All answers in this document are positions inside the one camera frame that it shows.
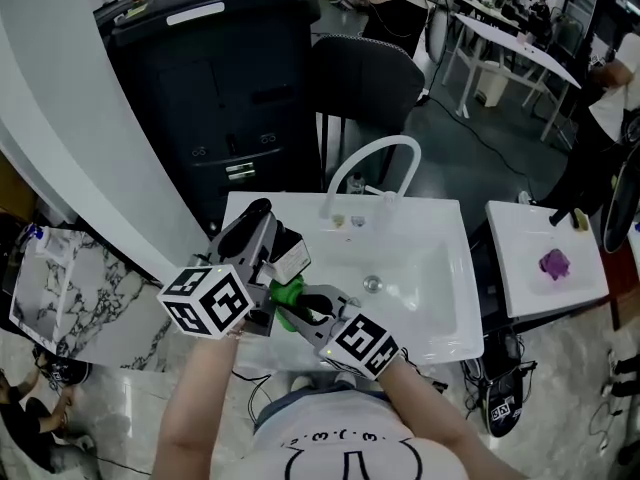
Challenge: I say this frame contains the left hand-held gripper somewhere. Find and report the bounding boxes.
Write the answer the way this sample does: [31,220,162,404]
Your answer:
[156,196,280,341]

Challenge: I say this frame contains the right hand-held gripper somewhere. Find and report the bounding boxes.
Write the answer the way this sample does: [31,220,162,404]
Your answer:
[277,283,402,382]

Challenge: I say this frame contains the green cloth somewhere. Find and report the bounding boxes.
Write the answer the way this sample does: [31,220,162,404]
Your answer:
[268,275,307,334]

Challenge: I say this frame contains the person's right forearm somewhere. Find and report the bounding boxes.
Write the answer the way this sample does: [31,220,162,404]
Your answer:
[377,355,526,480]

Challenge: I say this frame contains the person's left forearm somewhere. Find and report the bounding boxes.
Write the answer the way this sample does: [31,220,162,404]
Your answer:
[152,335,246,480]

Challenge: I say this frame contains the purple cloth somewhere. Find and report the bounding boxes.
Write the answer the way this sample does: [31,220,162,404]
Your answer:
[538,247,572,283]

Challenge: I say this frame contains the person's blue jeans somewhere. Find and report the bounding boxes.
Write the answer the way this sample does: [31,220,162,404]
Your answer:
[253,381,399,434]

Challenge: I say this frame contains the large white sink basin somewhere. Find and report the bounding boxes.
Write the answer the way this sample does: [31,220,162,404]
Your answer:
[219,191,485,367]

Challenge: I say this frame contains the person's white printed shirt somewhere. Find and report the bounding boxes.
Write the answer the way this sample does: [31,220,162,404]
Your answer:
[249,392,501,480]

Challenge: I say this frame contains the dark grey machine cabinet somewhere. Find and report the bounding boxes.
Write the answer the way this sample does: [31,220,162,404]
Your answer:
[94,0,324,239]

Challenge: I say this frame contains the marble pattern cabinet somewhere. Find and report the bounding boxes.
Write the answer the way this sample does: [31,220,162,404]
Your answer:
[8,225,176,372]

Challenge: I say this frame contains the white curved faucet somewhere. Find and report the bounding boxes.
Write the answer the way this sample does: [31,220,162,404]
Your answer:
[318,134,423,239]

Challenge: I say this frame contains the dark grey chair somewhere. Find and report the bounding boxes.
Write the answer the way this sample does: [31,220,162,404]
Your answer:
[309,35,426,184]

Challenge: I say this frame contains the small white sink basin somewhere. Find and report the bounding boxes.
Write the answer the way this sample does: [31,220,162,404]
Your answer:
[485,200,610,319]

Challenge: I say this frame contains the black round device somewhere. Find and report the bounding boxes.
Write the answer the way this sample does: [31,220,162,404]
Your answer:
[477,369,527,440]
[32,347,94,388]

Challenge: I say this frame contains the white waste bin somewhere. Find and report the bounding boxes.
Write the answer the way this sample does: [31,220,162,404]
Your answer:
[474,60,510,108]

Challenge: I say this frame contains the white long table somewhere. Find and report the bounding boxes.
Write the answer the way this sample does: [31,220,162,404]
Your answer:
[442,12,584,144]

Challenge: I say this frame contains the black power cable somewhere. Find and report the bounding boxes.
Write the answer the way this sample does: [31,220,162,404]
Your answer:
[428,97,532,180]

